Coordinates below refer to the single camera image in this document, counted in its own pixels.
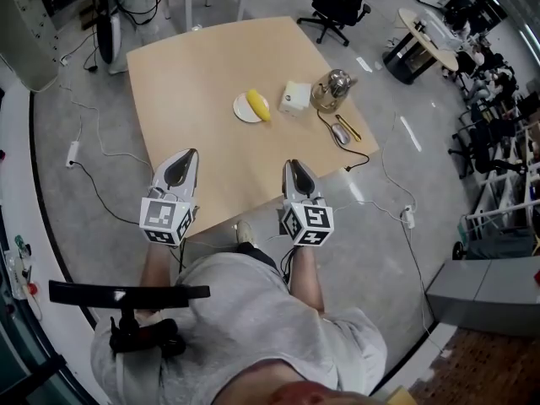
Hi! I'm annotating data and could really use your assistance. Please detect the long white floor cable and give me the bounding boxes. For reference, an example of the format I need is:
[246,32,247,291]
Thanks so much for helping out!
[60,84,155,173]

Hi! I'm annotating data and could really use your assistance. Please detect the person's beige shoe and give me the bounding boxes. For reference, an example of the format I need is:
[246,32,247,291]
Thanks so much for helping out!
[235,219,258,246]

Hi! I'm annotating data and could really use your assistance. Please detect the person's right forearm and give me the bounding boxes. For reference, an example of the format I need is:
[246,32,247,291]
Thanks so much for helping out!
[288,246,327,315]

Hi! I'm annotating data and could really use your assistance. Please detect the yellow utility knife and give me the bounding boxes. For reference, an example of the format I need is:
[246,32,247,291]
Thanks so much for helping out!
[335,114,363,143]

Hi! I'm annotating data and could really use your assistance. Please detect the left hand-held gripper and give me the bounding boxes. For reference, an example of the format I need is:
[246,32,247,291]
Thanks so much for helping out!
[138,148,201,249]

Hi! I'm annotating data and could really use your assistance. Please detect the black table cable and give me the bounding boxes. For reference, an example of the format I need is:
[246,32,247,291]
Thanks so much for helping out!
[316,110,371,174]

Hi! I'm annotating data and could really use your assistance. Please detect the glass kettle with steel lid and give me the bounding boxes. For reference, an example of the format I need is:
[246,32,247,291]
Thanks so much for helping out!
[309,68,360,115]

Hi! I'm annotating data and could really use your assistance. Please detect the white tissue box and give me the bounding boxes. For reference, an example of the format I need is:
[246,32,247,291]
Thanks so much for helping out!
[278,80,313,117]

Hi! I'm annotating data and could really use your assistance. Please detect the black chest-mounted screen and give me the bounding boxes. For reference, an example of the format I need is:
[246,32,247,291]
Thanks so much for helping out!
[48,279,212,311]

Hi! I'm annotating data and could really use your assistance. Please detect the yellow corn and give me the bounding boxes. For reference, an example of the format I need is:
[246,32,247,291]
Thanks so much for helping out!
[246,89,273,123]

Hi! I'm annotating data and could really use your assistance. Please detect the round wooden table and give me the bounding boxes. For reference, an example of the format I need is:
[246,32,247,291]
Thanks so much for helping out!
[381,8,460,86]

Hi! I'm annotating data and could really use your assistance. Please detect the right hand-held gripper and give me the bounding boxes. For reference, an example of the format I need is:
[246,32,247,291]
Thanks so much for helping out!
[278,159,335,249]

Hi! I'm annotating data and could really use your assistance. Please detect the white power strip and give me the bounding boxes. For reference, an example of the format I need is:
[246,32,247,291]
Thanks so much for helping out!
[400,204,417,230]
[65,140,82,169]

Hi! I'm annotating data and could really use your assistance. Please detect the white shelf rack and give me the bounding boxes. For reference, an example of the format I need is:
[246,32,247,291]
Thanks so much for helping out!
[463,120,540,245]

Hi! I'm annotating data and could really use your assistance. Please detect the person's grey shirt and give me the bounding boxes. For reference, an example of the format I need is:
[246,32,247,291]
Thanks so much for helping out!
[90,253,389,405]

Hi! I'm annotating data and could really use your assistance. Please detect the person's left forearm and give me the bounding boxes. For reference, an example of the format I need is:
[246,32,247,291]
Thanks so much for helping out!
[138,245,174,289]

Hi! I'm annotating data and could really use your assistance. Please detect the black chest mount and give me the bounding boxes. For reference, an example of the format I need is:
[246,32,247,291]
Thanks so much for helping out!
[108,305,187,359]

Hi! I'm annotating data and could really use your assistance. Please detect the yellow cardboard sheet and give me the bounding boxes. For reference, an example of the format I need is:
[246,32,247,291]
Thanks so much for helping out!
[381,386,417,405]

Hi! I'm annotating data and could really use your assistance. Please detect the grey computer mouse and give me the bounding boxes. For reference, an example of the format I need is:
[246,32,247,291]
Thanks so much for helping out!
[331,123,352,148]

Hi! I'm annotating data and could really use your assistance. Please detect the white round plate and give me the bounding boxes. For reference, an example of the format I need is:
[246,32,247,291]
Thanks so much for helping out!
[232,92,272,124]

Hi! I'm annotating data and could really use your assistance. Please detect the person's black trousers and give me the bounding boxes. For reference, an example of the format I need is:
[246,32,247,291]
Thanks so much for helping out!
[235,242,280,270]

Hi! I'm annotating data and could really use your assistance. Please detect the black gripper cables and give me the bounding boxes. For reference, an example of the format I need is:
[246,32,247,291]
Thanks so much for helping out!
[279,246,297,287]

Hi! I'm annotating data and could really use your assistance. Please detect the beige partition panel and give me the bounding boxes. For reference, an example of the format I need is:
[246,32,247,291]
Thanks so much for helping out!
[0,0,61,93]

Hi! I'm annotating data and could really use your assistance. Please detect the grey cabinet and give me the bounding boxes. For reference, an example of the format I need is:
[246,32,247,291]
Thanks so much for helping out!
[425,254,540,339]

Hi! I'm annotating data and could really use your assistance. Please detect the black floor cable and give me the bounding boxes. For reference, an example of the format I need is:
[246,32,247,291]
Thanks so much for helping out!
[69,160,143,228]

